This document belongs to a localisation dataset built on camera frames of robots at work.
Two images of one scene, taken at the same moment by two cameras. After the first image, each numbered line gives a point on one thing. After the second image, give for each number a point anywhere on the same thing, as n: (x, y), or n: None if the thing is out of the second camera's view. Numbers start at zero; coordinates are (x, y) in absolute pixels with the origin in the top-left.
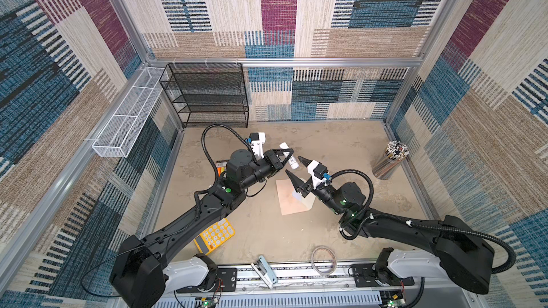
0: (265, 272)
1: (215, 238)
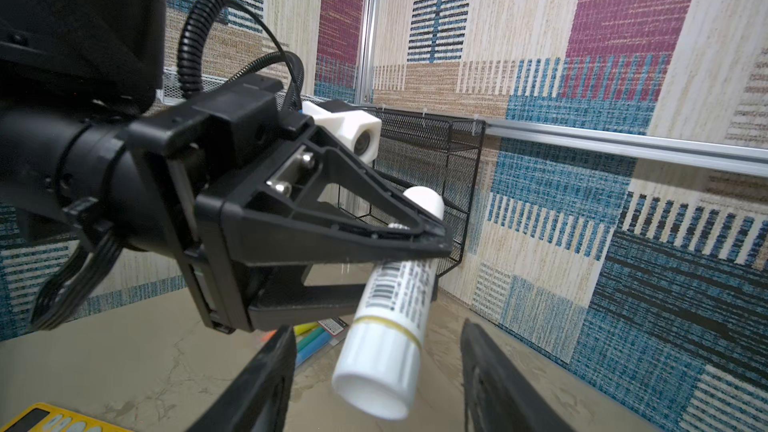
0: None
1: (46, 418)
